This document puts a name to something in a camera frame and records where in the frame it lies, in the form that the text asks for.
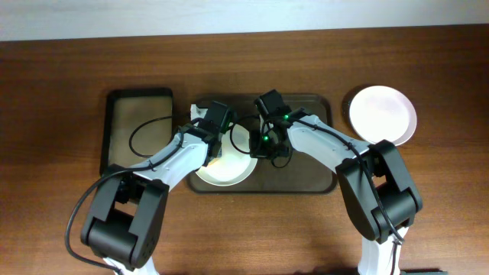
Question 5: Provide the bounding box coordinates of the light green plate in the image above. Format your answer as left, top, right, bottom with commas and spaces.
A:
196, 125, 257, 186

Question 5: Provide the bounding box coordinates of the pinkish white plate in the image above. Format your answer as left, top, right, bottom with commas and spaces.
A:
346, 86, 417, 146

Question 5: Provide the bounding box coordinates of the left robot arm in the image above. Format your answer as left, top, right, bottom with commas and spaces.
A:
80, 125, 225, 270

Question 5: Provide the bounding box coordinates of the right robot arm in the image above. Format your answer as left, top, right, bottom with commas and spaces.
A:
251, 111, 423, 274

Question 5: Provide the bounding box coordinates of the large brown serving tray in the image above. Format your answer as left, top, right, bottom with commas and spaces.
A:
187, 94, 337, 194

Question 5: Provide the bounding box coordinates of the small black water tray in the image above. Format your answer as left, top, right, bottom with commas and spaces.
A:
99, 87, 173, 173

